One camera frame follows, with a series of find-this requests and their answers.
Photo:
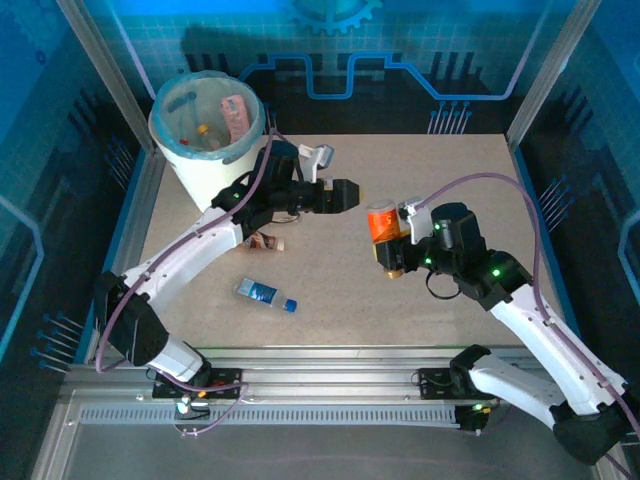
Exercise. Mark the aluminium frame post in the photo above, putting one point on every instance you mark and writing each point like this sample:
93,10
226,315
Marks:
100,60
550,65

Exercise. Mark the brown label bottle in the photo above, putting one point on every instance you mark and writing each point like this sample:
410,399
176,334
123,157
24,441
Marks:
265,242

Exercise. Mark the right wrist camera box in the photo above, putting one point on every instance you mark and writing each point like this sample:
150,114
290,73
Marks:
417,225

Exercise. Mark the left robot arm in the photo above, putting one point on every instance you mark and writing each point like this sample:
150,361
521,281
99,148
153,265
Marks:
175,265

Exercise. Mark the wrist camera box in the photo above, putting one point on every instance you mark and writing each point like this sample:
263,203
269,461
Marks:
417,225
315,160

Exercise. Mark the aluminium side rail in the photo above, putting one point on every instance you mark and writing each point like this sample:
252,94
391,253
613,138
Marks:
135,215

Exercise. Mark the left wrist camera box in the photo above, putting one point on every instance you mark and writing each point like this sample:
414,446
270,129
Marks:
315,160

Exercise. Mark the black base connector box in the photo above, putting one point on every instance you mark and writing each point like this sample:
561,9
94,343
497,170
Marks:
192,412
470,420

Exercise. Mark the grey metal shelf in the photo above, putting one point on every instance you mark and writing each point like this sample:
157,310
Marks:
325,450

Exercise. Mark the white bin blue liner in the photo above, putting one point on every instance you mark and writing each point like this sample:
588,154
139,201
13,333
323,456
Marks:
200,170

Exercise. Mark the pink bottle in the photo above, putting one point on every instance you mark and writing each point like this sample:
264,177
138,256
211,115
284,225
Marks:
235,117

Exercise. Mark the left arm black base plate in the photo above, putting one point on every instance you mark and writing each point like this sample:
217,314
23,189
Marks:
227,385

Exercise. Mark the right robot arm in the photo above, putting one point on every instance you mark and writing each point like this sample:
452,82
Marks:
550,350

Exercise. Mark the orange label bottle gold cap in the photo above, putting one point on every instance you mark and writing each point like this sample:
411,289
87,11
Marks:
382,222

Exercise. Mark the blue label bottle blue cap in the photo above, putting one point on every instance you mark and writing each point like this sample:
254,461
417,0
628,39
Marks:
260,291

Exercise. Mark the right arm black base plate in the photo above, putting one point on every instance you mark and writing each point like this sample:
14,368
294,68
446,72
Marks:
432,385

